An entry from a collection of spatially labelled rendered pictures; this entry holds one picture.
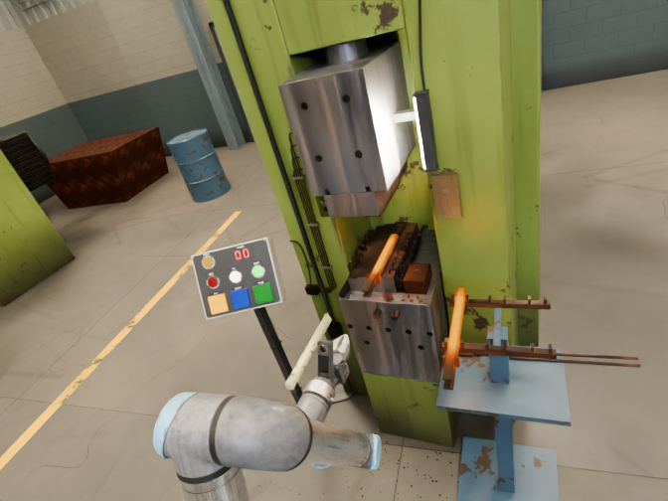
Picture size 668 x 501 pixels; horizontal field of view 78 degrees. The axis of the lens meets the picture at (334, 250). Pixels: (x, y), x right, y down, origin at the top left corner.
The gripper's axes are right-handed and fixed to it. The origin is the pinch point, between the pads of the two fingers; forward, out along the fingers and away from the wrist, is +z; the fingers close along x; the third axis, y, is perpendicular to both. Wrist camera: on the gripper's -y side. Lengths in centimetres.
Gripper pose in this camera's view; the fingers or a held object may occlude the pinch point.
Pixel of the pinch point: (344, 335)
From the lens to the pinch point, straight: 142.0
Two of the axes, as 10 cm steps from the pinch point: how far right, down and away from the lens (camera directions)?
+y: 2.5, 8.3, 5.1
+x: 8.9, 0.1, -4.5
